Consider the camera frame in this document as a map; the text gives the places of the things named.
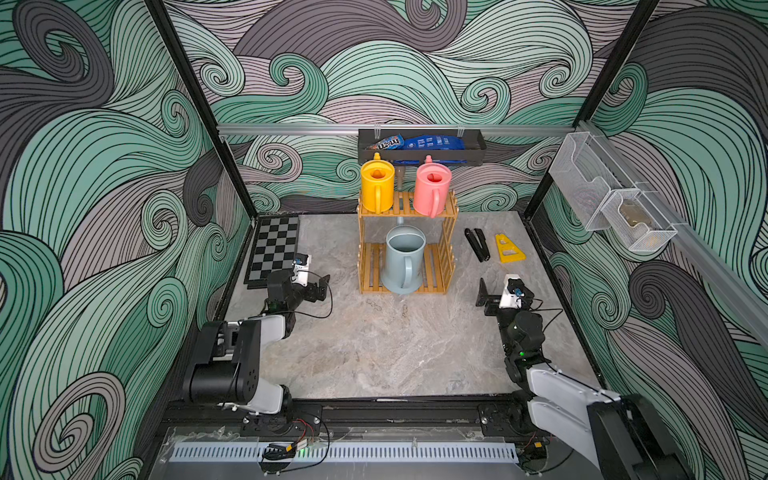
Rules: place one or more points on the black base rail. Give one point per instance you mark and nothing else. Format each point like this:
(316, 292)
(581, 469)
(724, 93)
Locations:
(503, 415)

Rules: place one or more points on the black corner frame post left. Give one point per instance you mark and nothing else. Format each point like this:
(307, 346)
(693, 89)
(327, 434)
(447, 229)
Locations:
(173, 44)

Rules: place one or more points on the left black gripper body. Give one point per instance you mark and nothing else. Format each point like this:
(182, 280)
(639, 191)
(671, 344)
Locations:
(307, 294)

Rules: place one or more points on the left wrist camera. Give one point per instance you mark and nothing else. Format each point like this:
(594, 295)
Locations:
(301, 267)

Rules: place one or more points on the aluminium wall rail right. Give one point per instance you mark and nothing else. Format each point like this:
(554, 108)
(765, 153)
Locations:
(724, 282)

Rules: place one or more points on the black wall basket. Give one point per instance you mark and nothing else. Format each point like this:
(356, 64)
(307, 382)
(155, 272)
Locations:
(473, 154)

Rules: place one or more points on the clear plastic wall bin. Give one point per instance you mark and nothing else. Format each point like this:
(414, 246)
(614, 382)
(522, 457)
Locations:
(604, 197)

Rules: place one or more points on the blue snack bag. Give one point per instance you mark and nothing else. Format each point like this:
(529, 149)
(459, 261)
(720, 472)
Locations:
(434, 142)

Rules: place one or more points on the white slotted cable duct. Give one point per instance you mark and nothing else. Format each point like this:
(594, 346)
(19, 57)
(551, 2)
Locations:
(354, 452)

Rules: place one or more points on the yellow plastic watering can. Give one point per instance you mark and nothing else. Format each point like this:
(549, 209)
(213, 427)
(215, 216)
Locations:
(377, 188)

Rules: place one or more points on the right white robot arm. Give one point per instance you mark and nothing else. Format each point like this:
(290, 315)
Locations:
(622, 435)

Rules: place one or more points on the small candy packet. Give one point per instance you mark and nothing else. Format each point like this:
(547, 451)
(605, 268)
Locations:
(390, 143)

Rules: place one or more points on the wooden slatted shelf rack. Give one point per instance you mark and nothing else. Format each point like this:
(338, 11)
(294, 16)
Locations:
(439, 259)

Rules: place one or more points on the black corner frame post right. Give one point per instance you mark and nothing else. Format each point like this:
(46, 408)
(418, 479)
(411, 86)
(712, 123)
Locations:
(618, 55)

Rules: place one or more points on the aluminium wall rail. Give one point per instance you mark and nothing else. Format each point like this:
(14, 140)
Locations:
(332, 129)
(724, 282)

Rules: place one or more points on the light blue long-spout watering can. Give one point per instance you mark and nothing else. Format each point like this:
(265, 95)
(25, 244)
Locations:
(403, 271)

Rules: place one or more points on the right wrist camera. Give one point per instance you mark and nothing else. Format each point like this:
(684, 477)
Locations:
(516, 295)

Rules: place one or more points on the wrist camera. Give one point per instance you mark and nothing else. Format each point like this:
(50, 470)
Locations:
(301, 267)
(516, 295)

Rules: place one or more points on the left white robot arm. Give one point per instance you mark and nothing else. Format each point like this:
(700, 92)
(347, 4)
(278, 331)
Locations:
(224, 368)

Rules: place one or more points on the black grey chessboard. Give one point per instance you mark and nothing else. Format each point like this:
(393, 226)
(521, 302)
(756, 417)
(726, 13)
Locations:
(273, 248)

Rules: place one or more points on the yellow triangular stand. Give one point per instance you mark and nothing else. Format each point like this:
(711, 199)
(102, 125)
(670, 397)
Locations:
(508, 252)

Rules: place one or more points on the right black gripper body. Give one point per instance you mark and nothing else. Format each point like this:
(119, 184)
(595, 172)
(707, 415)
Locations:
(507, 318)

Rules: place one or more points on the pink plastic watering can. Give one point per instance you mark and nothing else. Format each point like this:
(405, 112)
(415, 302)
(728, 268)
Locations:
(432, 187)

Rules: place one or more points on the aluminium wall rail back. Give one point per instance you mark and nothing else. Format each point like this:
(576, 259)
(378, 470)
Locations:
(332, 129)

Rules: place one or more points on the black stapler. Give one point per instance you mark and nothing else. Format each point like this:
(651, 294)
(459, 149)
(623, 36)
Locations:
(477, 241)

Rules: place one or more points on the black corner frame post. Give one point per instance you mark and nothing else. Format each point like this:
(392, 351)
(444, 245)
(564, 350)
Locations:
(173, 44)
(618, 55)

